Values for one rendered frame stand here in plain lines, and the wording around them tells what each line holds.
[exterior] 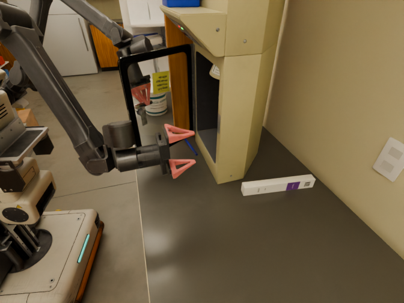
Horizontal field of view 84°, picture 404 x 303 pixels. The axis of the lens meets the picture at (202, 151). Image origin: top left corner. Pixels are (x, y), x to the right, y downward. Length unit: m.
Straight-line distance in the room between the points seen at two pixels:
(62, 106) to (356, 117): 0.86
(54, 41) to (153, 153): 5.20
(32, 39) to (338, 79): 0.89
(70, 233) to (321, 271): 1.45
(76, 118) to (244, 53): 0.46
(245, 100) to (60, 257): 1.39
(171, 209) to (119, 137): 0.35
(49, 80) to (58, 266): 1.20
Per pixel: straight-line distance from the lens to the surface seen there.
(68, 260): 1.64
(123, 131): 0.57
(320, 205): 0.91
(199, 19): 0.61
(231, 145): 0.78
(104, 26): 0.97
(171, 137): 0.55
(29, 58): 0.67
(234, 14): 0.64
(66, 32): 5.62
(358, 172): 0.93
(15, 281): 1.72
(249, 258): 0.72
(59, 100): 0.64
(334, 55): 0.95
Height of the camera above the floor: 1.56
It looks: 36 degrees down
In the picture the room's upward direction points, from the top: straight up
